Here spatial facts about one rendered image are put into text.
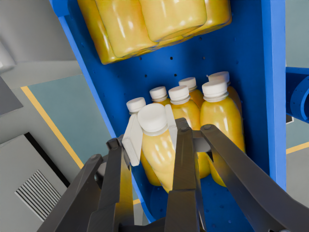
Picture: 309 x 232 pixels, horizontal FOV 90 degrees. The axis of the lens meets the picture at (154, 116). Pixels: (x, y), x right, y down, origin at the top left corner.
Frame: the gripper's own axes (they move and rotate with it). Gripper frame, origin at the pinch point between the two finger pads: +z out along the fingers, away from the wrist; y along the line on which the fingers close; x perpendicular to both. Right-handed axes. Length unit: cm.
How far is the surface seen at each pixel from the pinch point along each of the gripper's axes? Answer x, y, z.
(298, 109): -38, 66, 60
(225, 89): -0.4, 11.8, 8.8
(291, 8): 10, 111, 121
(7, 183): -46, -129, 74
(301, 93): -30, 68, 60
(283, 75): 1.6, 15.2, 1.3
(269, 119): -2.5, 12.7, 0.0
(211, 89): 0.2, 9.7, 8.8
